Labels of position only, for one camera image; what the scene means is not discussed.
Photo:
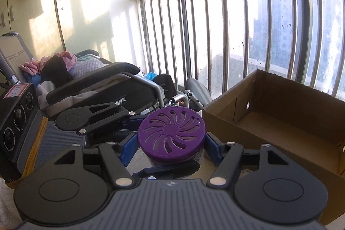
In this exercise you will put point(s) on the pink cloth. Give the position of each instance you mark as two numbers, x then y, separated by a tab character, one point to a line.
67	57

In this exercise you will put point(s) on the grey folding chair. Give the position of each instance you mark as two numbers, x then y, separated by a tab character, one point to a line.
16	49

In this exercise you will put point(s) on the black wheelchair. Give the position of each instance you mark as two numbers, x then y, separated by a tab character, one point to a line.
89	79

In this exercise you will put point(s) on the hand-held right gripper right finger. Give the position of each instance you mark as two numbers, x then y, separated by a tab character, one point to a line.
214	147

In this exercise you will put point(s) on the grey quilted cushion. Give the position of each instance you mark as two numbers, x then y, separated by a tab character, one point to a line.
86	67

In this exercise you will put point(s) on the brown cardboard box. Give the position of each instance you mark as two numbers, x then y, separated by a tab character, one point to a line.
269	135

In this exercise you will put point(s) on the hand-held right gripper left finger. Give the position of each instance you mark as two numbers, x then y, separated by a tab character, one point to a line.
129	147

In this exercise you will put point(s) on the black cloth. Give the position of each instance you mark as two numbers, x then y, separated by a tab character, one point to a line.
55	68

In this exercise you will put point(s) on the blue plastic bag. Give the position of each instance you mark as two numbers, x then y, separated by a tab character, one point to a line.
150	76

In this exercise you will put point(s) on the white cloth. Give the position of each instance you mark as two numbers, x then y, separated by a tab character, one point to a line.
6	205

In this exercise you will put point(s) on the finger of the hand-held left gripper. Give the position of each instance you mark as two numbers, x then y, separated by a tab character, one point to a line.
175	168
121	111

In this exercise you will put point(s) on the purple air freshener jar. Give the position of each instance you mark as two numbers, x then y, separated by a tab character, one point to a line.
172	129

